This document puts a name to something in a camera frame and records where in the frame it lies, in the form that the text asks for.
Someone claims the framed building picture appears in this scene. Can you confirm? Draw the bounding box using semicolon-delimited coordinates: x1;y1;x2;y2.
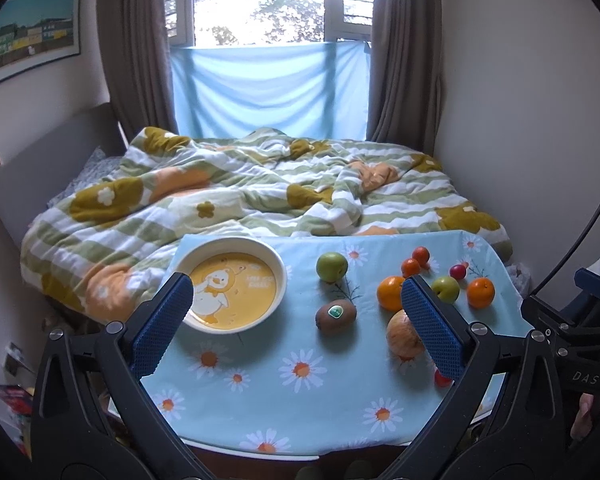
0;0;81;84

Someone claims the wrinkled brown apple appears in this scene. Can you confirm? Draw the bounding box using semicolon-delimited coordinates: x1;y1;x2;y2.
386;310;425;360

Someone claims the window frame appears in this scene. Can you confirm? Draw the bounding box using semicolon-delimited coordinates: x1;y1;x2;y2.
164;0;374;48

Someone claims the left grey curtain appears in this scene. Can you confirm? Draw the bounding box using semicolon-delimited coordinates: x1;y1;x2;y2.
96;0;176;140

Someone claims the orange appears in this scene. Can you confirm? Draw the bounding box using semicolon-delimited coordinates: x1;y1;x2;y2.
376;275;405;312
466;278;495;309

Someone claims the blue daisy tablecloth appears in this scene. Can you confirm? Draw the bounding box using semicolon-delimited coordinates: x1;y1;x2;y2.
142;231;529;457

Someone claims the yellow duck bowl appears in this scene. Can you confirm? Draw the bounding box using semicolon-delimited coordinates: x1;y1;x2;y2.
169;235;288;335

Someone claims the large red tomato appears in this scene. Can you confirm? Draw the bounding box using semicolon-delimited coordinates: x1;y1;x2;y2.
434;370;454;388

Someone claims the right hand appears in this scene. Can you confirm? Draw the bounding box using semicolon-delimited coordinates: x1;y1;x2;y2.
570;393;597;441

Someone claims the black cable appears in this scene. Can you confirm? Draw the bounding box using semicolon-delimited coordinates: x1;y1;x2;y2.
528;181;600;302

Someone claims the grey patterned pillow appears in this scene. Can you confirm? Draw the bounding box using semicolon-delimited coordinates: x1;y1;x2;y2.
46;146;122;209

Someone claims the small green apple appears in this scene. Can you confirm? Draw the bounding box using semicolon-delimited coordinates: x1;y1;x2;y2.
430;275;460;304

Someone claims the grey curtain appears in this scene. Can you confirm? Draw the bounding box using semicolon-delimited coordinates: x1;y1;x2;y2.
96;0;176;140
367;0;445;155

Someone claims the small mandarin back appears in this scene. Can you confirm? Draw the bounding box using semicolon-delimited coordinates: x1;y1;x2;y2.
412;246;430;268

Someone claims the grey bed headboard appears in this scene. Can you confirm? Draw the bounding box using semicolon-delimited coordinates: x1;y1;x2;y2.
0;103;125;246

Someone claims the large green apple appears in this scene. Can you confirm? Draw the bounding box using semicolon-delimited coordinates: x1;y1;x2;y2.
316;252;349;284

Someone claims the small mandarin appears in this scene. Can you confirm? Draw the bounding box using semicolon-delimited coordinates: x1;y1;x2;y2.
412;246;430;268
401;258;422;278

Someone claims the brown kiwi with sticker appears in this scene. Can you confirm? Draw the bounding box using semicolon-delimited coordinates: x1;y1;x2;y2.
315;299;358;336

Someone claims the green striped floral quilt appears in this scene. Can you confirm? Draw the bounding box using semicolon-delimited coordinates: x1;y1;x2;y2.
20;127;513;323

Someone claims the light blue window cloth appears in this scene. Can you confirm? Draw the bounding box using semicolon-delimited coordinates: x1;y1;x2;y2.
171;41;370;141

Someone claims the small mandarin front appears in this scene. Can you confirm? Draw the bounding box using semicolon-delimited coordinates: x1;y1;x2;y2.
401;258;422;278

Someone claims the small red cherry tomato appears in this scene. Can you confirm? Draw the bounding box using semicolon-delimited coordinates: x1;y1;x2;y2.
449;263;467;281

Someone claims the right grey curtain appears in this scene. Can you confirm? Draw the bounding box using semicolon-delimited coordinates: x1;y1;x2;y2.
367;0;445;155

